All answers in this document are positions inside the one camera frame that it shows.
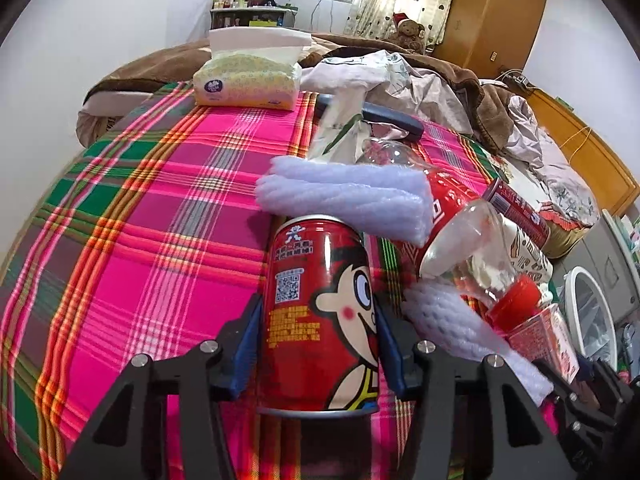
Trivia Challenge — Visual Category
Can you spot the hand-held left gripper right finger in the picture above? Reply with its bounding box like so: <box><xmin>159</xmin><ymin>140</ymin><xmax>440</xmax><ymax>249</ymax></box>
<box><xmin>372</xmin><ymin>302</ymin><xmax>566</xmax><ymax>480</ymax></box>

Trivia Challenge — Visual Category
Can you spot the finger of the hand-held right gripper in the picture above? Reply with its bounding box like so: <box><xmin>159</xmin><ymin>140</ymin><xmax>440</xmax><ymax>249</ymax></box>
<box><xmin>534</xmin><ymin>357</ymin><xmax>618</xmax><ymax>428</ymax></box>
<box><xmin>582</xmin><ymin>357</ymin><xmax>637</xmax><ymax>403</ymax></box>

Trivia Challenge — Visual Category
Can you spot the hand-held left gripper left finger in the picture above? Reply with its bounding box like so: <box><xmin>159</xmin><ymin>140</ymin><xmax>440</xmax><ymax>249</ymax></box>
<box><xmin>59</xmin><ymin>300</ymin><xmax>266</xmax><ymax>480</ymax></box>

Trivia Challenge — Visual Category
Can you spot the clear red printed packet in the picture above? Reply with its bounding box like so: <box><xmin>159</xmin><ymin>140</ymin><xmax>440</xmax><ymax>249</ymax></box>
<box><xmin>505</xmin><ymin>302</ymin><xmax>581</xmax><ymax>383</ymax></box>

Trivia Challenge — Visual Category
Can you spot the red cartoon drink can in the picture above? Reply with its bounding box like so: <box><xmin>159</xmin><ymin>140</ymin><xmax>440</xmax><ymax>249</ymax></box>
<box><xmin>256</xmin><ymin>214</ymin><xmax>381</xmax><ymax>418</ymax></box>

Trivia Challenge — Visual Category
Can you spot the white trash bin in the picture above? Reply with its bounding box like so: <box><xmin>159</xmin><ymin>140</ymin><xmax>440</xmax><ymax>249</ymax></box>
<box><xmin>564</xmin><ymin>265</ymin><xmax>618</xmax><ymax>376</ymax></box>

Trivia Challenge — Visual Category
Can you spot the clear bottle with red label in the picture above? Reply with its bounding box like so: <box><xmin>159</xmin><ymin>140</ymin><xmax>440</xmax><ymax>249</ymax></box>
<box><xmin>355</xmin><ymin>137</ymin><xmax>543</xmax><ymax>333</ymax></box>

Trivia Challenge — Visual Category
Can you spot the beige printed paper cup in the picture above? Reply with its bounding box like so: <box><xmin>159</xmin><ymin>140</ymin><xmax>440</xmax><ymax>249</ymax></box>
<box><xmin>500</xmin><ymin>215</ymin><xmax>556</xmax><ymax>291</ymax></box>

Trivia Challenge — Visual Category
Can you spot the grey nightstand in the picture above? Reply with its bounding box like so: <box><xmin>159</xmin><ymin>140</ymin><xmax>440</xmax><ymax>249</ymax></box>
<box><xmin>570</xmin><ymin>207</ymin><xmax>640</xmax><ymax>321</ymax></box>

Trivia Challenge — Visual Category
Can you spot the floral bed sheet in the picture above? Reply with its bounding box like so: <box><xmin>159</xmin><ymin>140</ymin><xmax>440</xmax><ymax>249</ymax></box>
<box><xmin>537</xmin><ymin>200</ymin><xmax>596</xmax><ymax>261</ymax></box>

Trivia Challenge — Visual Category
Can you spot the pale green box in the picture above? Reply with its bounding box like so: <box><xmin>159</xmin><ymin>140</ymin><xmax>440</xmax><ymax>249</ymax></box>
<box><xmin>619</xmin><ymin>215</ymin><xmax>640</xmax><ymax>253</ymax></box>

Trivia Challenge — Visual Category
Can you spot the pink green plaid blanket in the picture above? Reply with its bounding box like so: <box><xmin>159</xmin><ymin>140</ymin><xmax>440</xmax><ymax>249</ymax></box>
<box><xmin>0</xmin><ymin>80</ymin><xmax>556</xmax><ymax>480</ymax></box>

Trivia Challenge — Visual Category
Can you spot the wooden headboard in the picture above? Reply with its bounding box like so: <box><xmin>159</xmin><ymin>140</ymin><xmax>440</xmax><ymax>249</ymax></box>
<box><xmin>520</xmin><ymin>80</ymin><xmax>640</xmax><ymax>218</ymax></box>

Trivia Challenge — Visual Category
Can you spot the small white tissue pack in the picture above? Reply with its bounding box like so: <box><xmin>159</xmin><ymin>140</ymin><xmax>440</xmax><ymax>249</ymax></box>
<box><xmin>307</xmin><ymin>82</ymin><xmax>378</xmax><ymax>163</ymax></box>

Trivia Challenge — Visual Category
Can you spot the dark blue glasses case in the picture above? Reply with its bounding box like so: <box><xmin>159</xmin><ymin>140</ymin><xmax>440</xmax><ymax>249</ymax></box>
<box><xmin>317</xmin><ymin>92</ymin><xmax>426</xmax><ymax>141</ymax></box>

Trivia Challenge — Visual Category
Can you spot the pale pink duvet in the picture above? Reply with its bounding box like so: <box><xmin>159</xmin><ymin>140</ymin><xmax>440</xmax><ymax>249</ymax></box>
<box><xmin>300</xmin><ymin>50</ymin><xmax>601</xmax><ymax>226</ymax></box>

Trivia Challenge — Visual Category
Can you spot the yellow patterned tissue pack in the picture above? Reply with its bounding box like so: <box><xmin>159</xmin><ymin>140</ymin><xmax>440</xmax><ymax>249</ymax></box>
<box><xmin>192</xmin><ymin>27</ymin><xmax>313</xmax><ymax>111</ymax></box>

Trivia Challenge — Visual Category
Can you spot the brown blanket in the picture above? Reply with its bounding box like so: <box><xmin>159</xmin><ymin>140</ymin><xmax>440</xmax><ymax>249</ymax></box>
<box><xmin>82</xmin><ymin>32</ymin><xmax>516</xmax><ymax>156</ymax></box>

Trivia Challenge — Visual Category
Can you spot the brown teddy bear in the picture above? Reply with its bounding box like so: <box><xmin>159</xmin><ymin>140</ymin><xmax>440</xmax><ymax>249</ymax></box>
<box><xmin>385</xmin><ymin>12</ymin><xmax>427</xmax><ymax>53</ymax></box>

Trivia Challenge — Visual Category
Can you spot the shelf unit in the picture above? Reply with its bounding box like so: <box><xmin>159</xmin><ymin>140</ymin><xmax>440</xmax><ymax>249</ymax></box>
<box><xmin>210</xmin><ymin>5</ymin><xmax>301</xmax><ymax>31</ymax></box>

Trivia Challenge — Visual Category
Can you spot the wooden wardrobe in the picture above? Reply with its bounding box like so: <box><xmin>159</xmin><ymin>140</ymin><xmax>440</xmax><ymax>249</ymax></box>
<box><xmin>432</xmin><ymin>0</ymin><xmax>550</xmax><ymax>81</ymax></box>

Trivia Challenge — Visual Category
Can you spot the yellow cable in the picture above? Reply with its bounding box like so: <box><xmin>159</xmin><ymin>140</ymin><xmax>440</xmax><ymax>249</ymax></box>
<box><xmin>559</xmin><ymin>126</ymin><xmax>593</xmax><ymax>152</ymax></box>

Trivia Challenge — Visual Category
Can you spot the white charger with cables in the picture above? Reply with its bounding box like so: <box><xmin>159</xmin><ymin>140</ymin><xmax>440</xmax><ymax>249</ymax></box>
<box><xmin>495</xmin><ymin>67</ymin><xmax>533</xmax><ymax>88</ymax></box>

